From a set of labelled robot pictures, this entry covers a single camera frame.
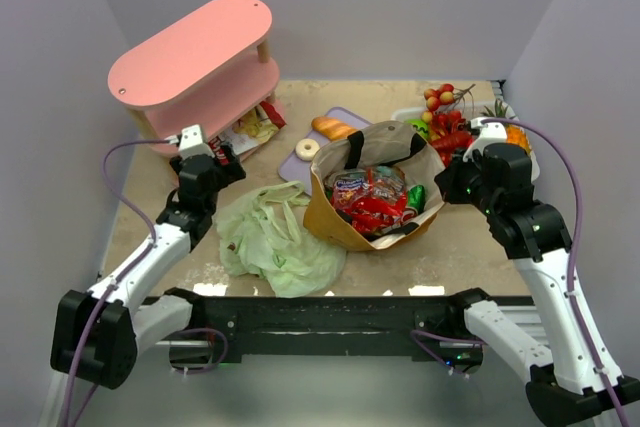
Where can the white plastic basket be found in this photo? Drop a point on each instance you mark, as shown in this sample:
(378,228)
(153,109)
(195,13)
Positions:
(468,111)

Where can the red Chuba chips bag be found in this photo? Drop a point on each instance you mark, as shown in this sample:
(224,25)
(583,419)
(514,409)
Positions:
(249,132)

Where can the green toy watermelon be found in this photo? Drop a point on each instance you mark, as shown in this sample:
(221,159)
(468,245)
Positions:
(420,127)

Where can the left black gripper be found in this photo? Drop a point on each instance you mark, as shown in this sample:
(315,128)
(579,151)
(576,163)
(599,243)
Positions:
(228,162)

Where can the pink two-tier shelf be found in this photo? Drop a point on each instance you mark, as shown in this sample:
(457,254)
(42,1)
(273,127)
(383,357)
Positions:
(208,68)

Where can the toy pineapple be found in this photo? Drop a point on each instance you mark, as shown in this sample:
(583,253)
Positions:
(515,134)

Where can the red yellow berry sprig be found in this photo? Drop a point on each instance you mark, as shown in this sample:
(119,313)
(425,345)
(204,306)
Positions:
(446,103)

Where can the toy baguette bread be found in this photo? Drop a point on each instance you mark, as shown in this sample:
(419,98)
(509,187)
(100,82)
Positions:
(331,128)

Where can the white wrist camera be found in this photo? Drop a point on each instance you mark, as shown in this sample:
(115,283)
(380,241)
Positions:
(192,141)
(486,131)

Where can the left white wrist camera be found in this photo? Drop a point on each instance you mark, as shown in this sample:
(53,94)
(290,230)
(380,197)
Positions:
(192,141)

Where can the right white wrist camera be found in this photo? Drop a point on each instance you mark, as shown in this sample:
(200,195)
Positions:
(486,131)

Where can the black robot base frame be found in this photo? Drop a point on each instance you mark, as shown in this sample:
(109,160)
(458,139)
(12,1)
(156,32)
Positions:
(420,328)

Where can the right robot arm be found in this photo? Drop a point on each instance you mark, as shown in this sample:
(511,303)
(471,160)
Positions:
(570,377)

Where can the brown Trader Joe's bag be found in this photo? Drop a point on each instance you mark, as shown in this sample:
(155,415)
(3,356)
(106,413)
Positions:
(391,144)

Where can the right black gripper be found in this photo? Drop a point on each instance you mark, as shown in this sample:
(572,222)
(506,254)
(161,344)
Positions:
(451,183)

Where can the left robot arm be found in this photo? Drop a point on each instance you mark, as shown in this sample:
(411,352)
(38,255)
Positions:
(100,333)

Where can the light green plastic bag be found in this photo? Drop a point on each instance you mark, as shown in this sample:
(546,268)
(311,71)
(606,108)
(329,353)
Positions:
(261,235)

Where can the green Chuba cassava chips bag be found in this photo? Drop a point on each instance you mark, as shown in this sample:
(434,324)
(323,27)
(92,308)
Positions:
(416,198)

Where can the red toy lobster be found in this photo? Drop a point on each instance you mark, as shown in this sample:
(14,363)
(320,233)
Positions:
(446,141)

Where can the plain white donut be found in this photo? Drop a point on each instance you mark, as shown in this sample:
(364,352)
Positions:
(306,149)

